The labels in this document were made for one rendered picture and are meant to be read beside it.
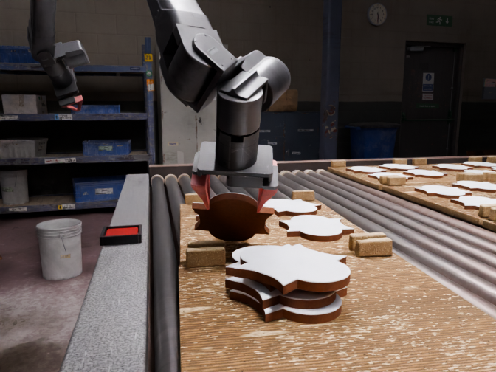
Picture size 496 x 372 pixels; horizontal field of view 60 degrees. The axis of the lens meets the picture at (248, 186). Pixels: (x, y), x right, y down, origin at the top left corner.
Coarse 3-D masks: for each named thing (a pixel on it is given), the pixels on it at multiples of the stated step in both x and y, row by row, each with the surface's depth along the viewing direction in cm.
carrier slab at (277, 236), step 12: (180, 204) 106; (324, 204) 105; (180, 216) 94; (192, 216) 94; (276, 216) 94; (288, 216) 94; (324, 216) 94; (336, 216) 94; (180, 228) 85; (192, 228) 85; (276, 228) 85; (180, 240) 77; (192, 240) 77; (204, 240) 77; (252, 240) 77; (264, 240) 77; (276, 240) 77; (288, 240) 77; (300, 240) 77; (348, 240) 77; (180, 252) 71; (228, 252) 71; (324, 252) 71; (336, 252) 71; (348, 252) 71; (180, 264) 67
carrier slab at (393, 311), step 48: (192, 288) 57; (384, 288) 57; (432, 288) 57; (192, 336) 45; (240, 336) 45; (288, 336) 45; (336, 336) 45; (384, 336) 45; (432, 336) 45; (480, 336) 45
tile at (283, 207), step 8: (272, 200) 105; (280, 200) 105; (288, 200) 105; (296, 200) 105; (280, 208) 96; (288, 208) 96; (296, 208) 96; (304, 208) 96; (312, 208) 96; (320, 208) 101
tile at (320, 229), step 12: (300, 216) 89; (312, 216) 89; (288, 228) 83; (300, 228) 80; (312, 228) 80; (324, 228) 80; (336, 228) 80; (348, 228) 80; (312, 240) 77; (324, 240) 76; (336, 240) 77
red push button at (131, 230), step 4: (116, 228) 87; (120, 228) 87; (124, 228) 87; (128, 228) 87; (132, 228) 87; (136, 228) 87; (108, 232) 84; (112, 232) 84; (116, 232) 84; (120, 232) 84; (124, 232) 84; (128, 232) 84; (132, 232) 84; (136, 232) 84
